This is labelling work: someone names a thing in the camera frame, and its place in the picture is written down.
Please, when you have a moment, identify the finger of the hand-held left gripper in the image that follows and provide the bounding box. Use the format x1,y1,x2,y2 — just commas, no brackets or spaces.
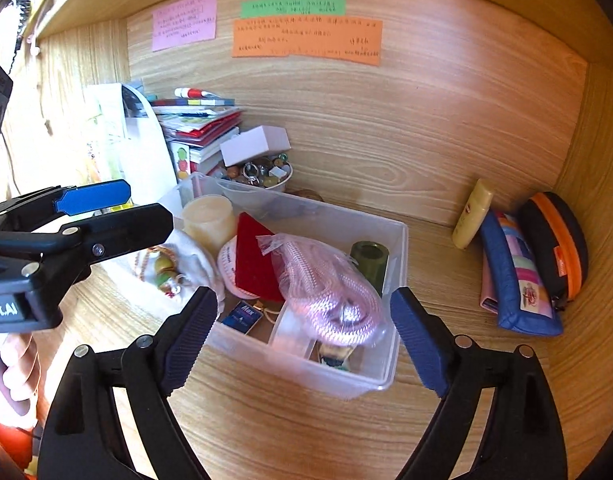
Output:
0,179,132,233
0,203,174,292

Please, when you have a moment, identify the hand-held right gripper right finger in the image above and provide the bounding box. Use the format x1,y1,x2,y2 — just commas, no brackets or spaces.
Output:
389,286,568,480

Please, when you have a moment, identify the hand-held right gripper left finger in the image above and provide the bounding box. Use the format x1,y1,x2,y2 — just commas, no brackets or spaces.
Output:
36,285,220,480

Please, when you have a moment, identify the white drawstring pouch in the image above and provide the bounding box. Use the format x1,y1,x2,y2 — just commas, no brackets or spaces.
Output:
134,230,224,311

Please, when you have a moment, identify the cream candle jar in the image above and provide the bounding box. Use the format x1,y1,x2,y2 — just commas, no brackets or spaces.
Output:
182,195,237,256

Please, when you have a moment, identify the white tape roll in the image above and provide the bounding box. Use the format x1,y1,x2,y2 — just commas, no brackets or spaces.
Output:
217,240,247,291

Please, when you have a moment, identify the clear plastic storage box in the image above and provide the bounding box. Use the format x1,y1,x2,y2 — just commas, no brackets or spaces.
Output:
159,172,409,401

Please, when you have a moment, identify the green glass bottle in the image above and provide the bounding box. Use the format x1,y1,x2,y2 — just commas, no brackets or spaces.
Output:
349,241,391,301

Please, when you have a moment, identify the frosted white blue bottle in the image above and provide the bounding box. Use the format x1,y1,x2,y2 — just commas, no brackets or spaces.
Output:
268,302,319,358

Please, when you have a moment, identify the pink rope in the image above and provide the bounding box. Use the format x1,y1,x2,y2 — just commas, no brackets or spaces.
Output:
256,232,387,348

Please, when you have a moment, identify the person's left hand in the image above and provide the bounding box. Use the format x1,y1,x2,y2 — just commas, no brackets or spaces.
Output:
0,332,42,418

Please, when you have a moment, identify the small blue box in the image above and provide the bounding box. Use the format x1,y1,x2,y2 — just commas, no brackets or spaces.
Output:
221,300,262,333

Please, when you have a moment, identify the white paper bag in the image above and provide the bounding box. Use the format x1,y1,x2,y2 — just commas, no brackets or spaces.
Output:
84,82,180,201

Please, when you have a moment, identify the pink wallet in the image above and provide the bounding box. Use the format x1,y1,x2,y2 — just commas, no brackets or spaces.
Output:
479,247,502,315

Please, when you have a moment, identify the white box with coloured dots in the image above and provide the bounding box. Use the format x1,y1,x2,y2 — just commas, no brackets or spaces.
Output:
168,141,193,184

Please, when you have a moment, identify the small dark trinket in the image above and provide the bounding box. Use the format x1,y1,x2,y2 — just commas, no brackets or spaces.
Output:
316,342,359,371

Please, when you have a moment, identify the blue patchwork pencil case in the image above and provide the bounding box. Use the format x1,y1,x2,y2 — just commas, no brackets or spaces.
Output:
481,208,564,337

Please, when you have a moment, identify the stack of books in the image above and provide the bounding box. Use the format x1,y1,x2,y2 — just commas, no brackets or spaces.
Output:
149,97,244,176

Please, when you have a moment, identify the yellow lotion tube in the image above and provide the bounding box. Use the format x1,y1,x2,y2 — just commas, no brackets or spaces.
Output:
452,178,494,250

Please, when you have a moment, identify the person's orange clothing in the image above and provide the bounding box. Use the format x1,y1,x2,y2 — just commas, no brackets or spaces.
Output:
0,410,37,480

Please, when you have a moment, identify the pile of assorted beads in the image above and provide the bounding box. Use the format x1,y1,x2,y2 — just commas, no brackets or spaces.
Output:
221,155,292,186

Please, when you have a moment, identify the small white cardboard box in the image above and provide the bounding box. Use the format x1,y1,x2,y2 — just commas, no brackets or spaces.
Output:
220,126,291,167

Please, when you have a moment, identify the white bowl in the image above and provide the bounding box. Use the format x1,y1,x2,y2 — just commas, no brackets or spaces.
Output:
214,155,294,193

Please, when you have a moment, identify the black orange zip case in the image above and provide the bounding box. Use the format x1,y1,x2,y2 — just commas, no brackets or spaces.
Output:
517,191,589,311

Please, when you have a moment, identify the pink sticky note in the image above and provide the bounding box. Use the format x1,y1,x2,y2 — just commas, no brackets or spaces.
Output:
151,0,218,52

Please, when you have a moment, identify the orange paper note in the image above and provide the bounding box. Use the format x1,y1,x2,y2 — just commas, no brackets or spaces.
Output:
231,17,383,67

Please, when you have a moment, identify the green paper note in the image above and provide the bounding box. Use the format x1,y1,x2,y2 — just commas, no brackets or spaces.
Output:
240,0,347,18

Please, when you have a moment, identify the black chain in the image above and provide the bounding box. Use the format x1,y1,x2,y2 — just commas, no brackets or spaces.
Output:
14,0,31,51

